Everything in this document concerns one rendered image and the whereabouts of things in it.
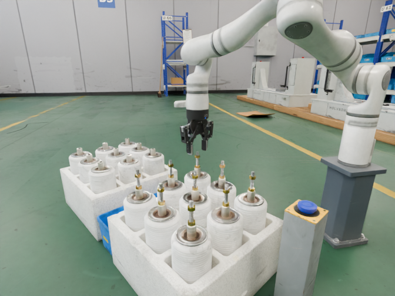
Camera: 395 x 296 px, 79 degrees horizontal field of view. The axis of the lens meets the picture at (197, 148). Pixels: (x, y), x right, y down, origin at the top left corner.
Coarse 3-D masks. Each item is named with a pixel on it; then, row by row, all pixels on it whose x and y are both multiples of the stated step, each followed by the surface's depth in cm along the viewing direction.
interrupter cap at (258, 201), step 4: (240, 196) 71; (244, 196) 72; (256, 196) 71; (260, 196) 71; (240, 200) 69; (244, 200) 69; (256, 200) 70; (260, 200) 69; (244, 204) 67; (248, 204) 67; (252, 204) 67; (256, 204) 67; (260, 204) 67
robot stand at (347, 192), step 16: (320, 160) 90; (336, 160) 87; (336, 176) 84; (352, 176) 77; (368, 176) 80; (336, 192) 84; (352, 192) 81; (368, 192) 82; (336, 208) 85; (352, 208) 83; (336, 224) 86; (352, 224) 85; (336, 240) 86; (352, 240) 87; (368, 240) 88
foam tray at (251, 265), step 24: (120, 216) 74; (120, 240) 69; (144, 240) 68; (264, 240) 64; (120, 264) 74; (144, 264) 60; (168, 264) 59; (216, 264) 59; (240, 264) 58; (264, 264) 68; (144, 288) 63; (168, 288) 52; (192, 288) 50; (216, 288) 53; (240, 288) 61
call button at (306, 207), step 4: (304, 200) 54; (300, 204) 53; (304, 204) 53; (308, 204) 53; (312, 204) 53; (300, 208) 52; (304, 208) 52; (308, 208) 51; (312, 208) 51; (316, 208) 52; (304, 212) 52; (308, 212) 52; (312, 212) 51
